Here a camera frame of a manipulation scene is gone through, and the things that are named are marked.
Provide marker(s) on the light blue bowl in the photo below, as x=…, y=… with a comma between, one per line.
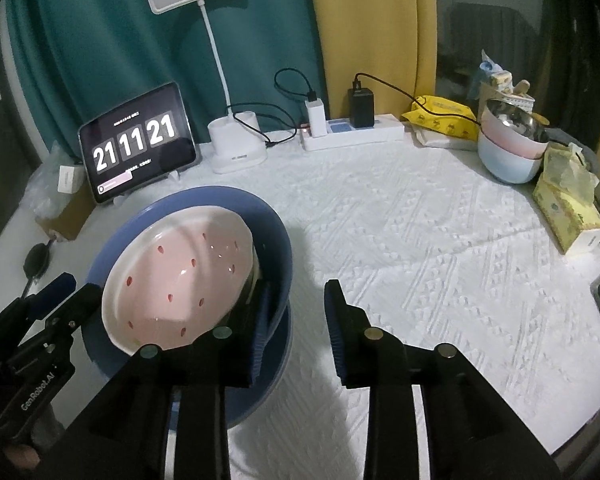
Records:
x=505, y=165

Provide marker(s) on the yellow curtain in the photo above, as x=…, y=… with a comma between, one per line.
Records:
x=370, y=20

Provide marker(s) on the yellow tissue pack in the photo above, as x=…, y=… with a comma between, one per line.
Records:
x=570, y=210

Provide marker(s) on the large blue bowl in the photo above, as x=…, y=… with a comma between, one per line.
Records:
x=270, y=240

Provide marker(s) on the blue plate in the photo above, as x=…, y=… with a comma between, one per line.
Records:
x=97, y=360

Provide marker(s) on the grey chair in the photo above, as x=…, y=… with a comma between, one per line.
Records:
x=480, y=25

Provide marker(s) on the blue snack packet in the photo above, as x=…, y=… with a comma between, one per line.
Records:
x=495, y=70

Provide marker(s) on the white perforated basket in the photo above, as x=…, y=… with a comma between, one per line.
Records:
x=495, y=92

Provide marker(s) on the small white box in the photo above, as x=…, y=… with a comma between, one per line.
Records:
x=71, y=180

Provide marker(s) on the yellow wipes pack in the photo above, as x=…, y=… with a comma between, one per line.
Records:
x=445, y=112

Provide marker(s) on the black round device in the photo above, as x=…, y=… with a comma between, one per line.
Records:
x=36, y=260

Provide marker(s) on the white power strip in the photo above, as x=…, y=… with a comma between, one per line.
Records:
x=370, y=136

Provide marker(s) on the white charger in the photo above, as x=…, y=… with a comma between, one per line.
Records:
x=315, y=120

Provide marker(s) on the brown cardboard box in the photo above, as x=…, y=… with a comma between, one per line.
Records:
x=65, y=220

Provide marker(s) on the white textured tablecloth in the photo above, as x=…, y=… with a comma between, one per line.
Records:
x=405, y=260

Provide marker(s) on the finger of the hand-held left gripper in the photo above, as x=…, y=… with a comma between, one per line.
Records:
x=55, y=290
x=80, y=305

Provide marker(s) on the white tablet stand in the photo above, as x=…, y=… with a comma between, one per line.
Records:
x=173, y=175

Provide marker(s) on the black charger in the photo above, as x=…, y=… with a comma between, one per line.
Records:
x=361, y=107

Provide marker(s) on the white packet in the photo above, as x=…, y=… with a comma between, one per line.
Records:
x=440, y=141

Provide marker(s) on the teal curtain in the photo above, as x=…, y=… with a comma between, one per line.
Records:
x=105, y=60

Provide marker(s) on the person's left hand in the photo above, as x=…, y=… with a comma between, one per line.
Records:
x=22, y=455

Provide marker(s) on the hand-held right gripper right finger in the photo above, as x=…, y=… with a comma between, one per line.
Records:
x=332, y=330

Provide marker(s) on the black tablet showing clock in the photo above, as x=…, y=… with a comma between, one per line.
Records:
x=135, y=140

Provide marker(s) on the pink strawberry-print bowl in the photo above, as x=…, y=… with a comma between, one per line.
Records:
x=170, y=270

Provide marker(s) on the pink steel-lined bowl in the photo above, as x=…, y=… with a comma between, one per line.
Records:
x=500, y=132

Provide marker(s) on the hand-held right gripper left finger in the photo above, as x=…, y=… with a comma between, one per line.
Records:
x=261, y=330

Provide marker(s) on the clear plastic bag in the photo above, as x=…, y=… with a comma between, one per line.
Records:
x=42, y=185

